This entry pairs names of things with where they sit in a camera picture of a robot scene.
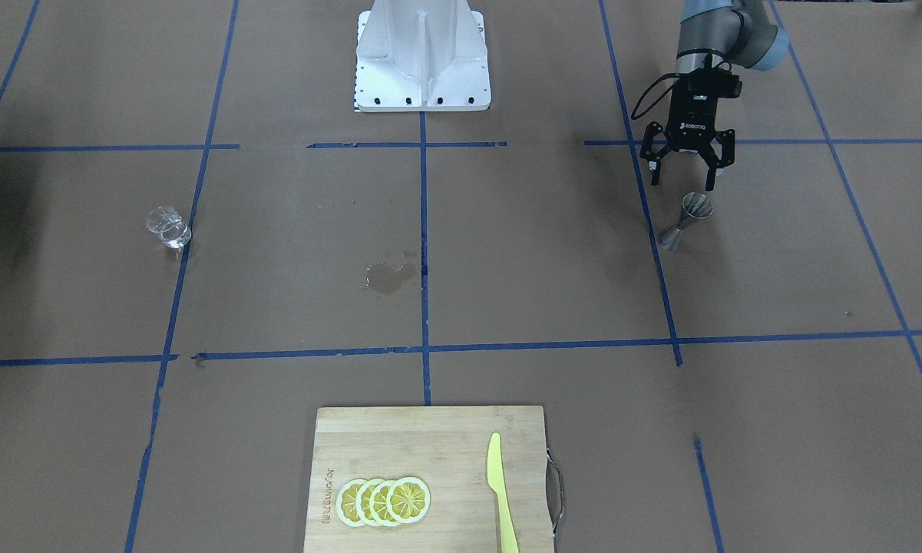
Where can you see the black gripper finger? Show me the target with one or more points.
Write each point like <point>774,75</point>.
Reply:
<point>718,153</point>
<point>656,144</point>

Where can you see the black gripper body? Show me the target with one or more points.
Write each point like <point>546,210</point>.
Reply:
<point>693,125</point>

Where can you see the steel measuring jigger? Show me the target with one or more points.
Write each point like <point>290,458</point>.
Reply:
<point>695,207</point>

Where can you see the clear glass shaker cup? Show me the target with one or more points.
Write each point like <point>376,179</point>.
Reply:
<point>167,224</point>

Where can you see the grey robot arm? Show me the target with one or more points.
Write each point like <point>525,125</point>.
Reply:
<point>714,37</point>

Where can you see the yellow plastic knife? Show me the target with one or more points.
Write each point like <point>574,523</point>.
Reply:
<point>496,482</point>

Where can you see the lemon slice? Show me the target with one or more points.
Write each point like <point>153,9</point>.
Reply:
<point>410,499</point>
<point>348,510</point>
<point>378,505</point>
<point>363,501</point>

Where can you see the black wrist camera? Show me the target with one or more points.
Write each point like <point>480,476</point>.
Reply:
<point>713,82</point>

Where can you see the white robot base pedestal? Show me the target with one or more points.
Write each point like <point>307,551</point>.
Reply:
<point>414,56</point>

